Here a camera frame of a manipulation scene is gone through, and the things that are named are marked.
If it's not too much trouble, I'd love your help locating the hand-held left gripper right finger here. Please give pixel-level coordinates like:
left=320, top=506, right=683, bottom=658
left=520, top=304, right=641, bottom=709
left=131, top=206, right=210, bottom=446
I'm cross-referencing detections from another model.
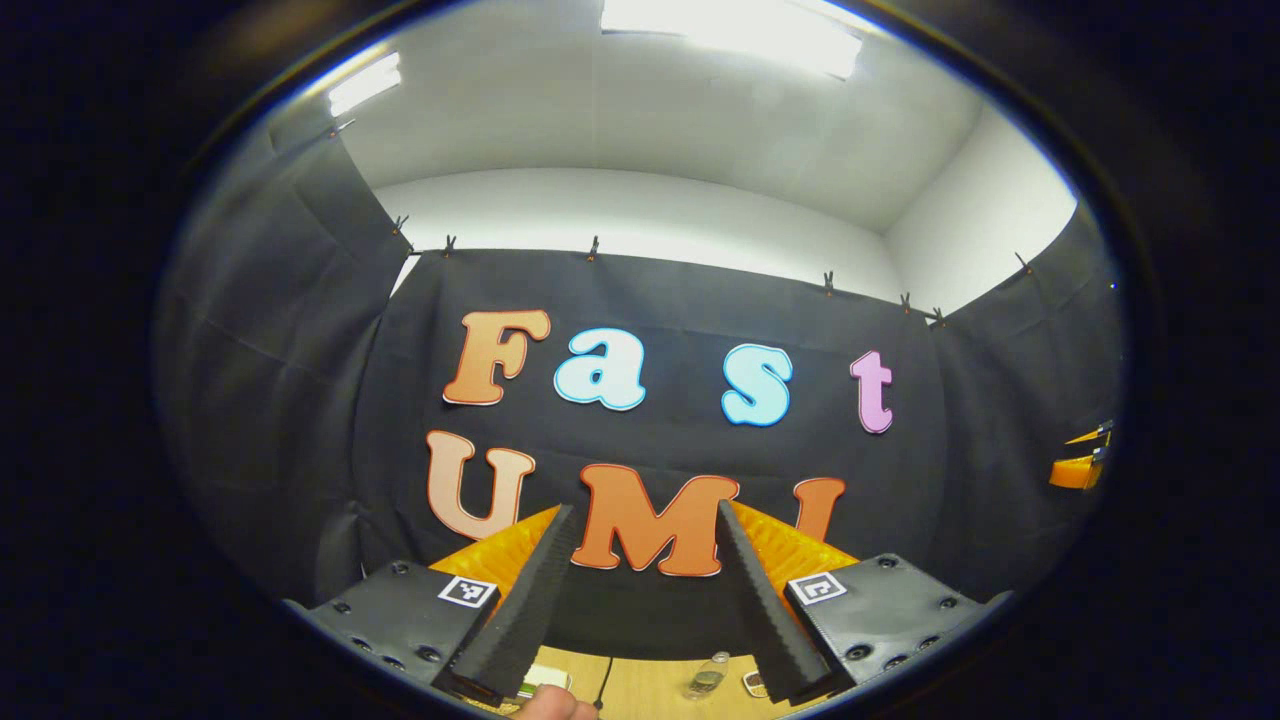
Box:
left=715, top=500, right=1013, bottom=706

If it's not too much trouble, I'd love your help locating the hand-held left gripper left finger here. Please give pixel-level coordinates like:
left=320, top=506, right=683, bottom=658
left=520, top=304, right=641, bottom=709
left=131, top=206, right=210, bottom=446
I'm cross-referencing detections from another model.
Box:
left=283, top=503, right=579, bottom=709

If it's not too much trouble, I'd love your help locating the clear plastic water bottle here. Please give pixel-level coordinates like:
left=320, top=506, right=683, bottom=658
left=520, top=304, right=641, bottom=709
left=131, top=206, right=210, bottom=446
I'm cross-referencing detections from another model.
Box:
left=683, top=652, right=731, bottom=701

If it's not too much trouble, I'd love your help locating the row of black backdrop clips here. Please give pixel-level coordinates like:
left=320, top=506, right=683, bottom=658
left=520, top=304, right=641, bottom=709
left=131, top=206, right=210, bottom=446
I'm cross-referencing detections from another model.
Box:
left=335, top=118, right=1036, bottom=329

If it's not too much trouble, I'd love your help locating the large ceiling light panel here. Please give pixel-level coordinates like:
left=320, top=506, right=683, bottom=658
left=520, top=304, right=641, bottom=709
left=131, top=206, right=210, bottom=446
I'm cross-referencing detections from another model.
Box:
left=600, top=0, right=864, bottom=81

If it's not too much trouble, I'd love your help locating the narrow ceiling light panel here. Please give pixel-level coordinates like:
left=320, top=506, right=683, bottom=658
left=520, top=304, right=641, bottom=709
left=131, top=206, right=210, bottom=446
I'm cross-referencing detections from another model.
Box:
left=327, top=52, right=403, bottom=118

